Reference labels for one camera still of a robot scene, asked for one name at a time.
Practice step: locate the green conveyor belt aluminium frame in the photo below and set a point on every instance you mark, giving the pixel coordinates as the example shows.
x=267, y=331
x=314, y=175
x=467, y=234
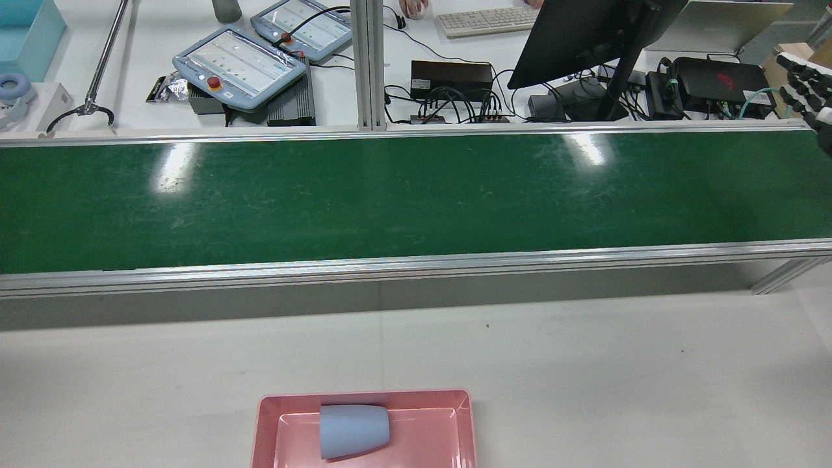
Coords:
x=390, y=195

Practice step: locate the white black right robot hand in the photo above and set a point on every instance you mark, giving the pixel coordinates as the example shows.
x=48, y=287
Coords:
x=824, y=120

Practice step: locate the small black adapter box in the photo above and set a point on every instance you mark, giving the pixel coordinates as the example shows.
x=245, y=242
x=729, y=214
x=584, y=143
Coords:
x=660, y=97

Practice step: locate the blue tape roll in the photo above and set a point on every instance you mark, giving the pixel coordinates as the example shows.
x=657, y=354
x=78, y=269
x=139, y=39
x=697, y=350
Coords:
x=14, y=88

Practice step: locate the black device red logo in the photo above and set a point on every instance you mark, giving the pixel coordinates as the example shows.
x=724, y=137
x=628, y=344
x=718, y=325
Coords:
x=721, y=81

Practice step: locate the small teach pendant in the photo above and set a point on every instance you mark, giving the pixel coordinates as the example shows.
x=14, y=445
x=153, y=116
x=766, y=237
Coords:
x=305, y=26

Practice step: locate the black computer monitor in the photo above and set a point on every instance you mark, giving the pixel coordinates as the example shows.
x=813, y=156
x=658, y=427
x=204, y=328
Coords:
x=585, y=39

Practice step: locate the black ribbed metal device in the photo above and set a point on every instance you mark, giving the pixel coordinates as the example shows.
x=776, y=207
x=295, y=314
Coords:
x=296, y=104

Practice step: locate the beige keyboard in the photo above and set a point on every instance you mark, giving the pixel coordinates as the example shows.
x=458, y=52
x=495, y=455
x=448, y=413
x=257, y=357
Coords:
x=487, y=21

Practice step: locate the double aluminium upright post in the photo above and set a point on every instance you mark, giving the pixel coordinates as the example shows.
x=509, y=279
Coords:
x=367, y=65

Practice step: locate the silver foil packet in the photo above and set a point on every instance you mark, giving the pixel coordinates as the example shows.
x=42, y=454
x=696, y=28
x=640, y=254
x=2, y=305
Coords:
x=168, y=88

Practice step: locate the black power supply box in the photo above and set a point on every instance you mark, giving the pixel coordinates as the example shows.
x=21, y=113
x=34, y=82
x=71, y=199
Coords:
x=452, y=78

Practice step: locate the metal reacher grabber tool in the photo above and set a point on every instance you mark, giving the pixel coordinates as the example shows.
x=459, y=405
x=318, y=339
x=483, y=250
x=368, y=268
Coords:
x=104, y=58

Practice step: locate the white cardboard box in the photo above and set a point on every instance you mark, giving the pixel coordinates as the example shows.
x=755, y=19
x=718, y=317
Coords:
x=55, y=107

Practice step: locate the silver laptop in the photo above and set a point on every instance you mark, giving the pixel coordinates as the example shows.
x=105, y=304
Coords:
x=721, y=26

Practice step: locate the grey cylindrical bottle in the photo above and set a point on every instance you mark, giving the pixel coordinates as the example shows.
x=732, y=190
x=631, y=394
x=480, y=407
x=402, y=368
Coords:
x=226, y=10

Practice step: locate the pink plastic box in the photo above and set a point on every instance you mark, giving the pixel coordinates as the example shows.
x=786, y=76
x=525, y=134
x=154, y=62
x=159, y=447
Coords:
x=429, y=442

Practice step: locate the large teach pendant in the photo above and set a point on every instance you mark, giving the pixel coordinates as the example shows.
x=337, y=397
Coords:
x=240, y=65

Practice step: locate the blue-grey cup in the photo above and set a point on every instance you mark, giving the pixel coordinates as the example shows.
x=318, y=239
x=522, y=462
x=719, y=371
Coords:
x=354, y=430

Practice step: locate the light blue plastic bin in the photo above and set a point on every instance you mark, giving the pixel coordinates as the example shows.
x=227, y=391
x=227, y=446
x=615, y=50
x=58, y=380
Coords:
x=29, y=39

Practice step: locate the person hand with mouse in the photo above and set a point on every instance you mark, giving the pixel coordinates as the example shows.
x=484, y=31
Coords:
x=414, y=8

